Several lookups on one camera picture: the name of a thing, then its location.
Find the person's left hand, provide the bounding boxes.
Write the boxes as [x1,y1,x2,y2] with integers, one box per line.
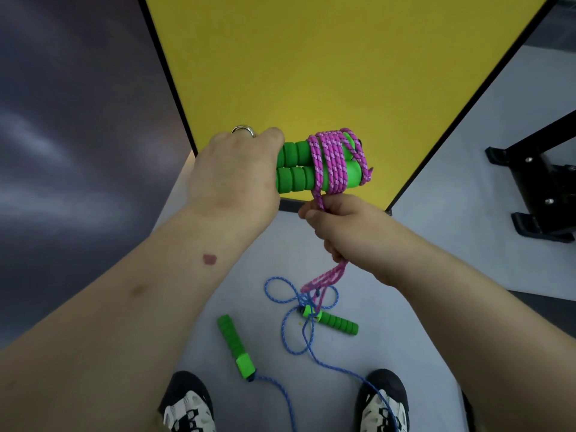
[188,127,285,242]

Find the person's right hand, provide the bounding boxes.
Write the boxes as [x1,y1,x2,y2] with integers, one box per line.
[298,193,418,287]

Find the pink jump rope green handles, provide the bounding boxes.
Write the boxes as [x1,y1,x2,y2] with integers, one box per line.
[275,127,374,312]

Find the person's right forearm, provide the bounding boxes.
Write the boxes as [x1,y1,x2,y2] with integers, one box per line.
[382,229,576,432]

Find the person's left forearm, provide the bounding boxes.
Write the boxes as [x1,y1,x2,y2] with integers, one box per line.
[0,206,272,432]

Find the black and white right shoe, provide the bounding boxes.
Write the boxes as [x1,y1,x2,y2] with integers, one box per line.
[355,368,410,432]

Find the black and white shoe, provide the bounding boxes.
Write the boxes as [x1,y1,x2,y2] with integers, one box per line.
[157,370,216,432]
[355,368,410,432]

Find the black metal stand base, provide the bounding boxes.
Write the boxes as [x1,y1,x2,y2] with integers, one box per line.
[484,110,576,244]

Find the black and white left shoe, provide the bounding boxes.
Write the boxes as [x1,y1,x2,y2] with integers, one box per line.
[157,370,216,432]

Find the blue jump rope green handles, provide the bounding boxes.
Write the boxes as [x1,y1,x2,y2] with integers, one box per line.
[216,276,400,432]

